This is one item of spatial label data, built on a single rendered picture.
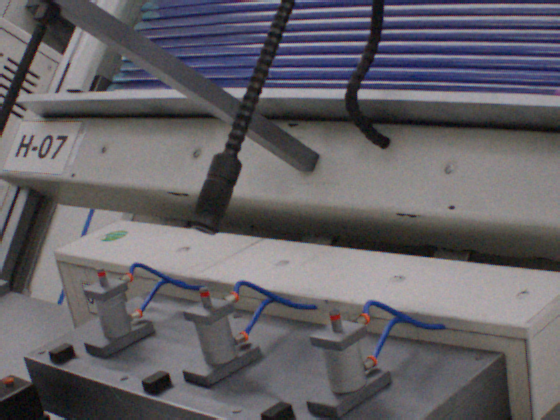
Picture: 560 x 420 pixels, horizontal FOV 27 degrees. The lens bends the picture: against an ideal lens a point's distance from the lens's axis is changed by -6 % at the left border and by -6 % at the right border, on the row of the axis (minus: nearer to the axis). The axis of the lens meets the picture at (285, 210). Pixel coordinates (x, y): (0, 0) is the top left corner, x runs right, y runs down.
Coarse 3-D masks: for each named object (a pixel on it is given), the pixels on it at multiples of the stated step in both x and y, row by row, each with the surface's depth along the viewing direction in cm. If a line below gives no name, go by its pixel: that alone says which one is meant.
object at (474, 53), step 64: (192, 0) 108; (256, 0) 103; (320, 0) 97; (448, 0) 88; (512, 0) 84; (128, 64) 111; (192, 64) 104; (256, 64) 99; (320, 64) 94; (384, 64) 89; (448, 64) 85; (512, 64) 81
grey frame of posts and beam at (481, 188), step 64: (64, 64) 130; (128, 128) 112; (192, 128) 105; (320, 128) 95; (384, 128) 91; (448, 128) 87; (64, 192) 120; (128, 192) 110; (192, 192) 102; (256, 192) 97; (320, 192) 93; (384, 192) 88; (448, 192) 84; (512, 192) 81; (0, 256) 123; (512, 256) 88
